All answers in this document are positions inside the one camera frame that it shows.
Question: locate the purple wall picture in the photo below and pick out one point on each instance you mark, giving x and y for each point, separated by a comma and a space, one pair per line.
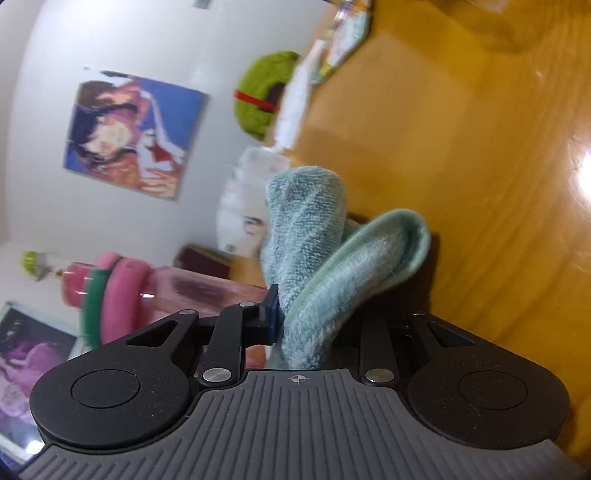
27, 369

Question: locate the folded white paper towel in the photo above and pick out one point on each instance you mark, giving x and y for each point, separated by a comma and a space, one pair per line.
298, 101

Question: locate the green wall ornament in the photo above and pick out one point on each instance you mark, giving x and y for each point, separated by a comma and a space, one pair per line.
33, 263

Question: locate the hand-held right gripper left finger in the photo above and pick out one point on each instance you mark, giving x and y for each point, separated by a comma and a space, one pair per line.
272, 316

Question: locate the maroon banquet chair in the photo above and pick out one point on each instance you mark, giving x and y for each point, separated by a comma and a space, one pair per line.
203, 261

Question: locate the grey wall plate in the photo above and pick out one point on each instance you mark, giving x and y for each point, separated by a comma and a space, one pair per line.
201, 3

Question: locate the wall poster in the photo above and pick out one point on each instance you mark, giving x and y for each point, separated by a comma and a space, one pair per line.
134, 134

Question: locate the pink water bottle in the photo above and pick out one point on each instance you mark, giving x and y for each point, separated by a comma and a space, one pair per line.
124, 288

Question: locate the green orange snack packet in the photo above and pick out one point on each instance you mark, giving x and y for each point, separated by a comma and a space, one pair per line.
351, 37

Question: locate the white tissue pack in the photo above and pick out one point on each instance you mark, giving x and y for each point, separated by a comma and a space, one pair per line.
249, 203

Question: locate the teal striped cloth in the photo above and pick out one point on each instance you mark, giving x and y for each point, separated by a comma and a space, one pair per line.
323, 258

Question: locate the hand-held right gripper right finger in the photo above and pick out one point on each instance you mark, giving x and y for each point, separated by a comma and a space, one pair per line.
376, 344

